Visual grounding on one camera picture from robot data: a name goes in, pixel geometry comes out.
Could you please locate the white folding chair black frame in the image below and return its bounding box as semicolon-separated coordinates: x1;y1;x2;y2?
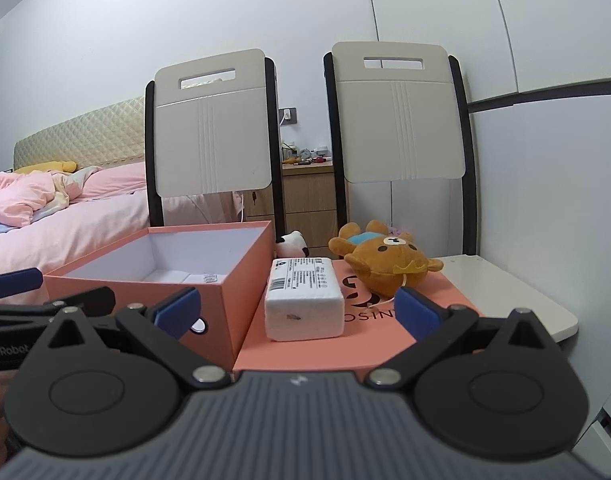
145;49;287;248
323;41;481;261

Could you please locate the yellow plush toy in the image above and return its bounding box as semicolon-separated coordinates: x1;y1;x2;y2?
19;159;79;174

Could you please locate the brown teddy bear plush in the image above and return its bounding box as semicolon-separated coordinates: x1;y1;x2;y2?
328;220;445;298

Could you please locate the pink bed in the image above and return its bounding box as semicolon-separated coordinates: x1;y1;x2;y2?
0;162;246;281

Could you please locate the pink crumpled duvet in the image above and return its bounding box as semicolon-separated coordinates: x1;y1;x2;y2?
0;169;103;228

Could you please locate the beige quilted headboard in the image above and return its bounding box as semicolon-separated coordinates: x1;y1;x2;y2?
12;95;149;172

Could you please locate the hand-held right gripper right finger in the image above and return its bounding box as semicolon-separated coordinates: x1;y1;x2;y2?
368;286;561;390

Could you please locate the black white panda plush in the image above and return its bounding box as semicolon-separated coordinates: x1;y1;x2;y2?
275;230;311;260

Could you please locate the white paper card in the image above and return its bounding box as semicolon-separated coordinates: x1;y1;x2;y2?
144;268;232;287

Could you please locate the wooden nightstand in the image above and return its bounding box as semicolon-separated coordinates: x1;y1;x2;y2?
235;160;349;261

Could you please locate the pink cardboard box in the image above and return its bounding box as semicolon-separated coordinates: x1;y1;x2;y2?
44;220;275;372

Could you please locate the white desktop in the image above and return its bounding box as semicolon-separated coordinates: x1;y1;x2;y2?
425;254;579;348

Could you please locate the pink box lid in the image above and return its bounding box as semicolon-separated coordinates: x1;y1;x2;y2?
232;258;481;376

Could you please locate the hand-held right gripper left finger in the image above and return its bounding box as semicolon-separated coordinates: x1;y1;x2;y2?
28;287;232;390

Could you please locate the white packet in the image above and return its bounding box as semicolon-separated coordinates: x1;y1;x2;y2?
264;256;346;342

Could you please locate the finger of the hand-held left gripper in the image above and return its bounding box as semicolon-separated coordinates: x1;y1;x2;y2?
0;267;44;302
42;287;117;318

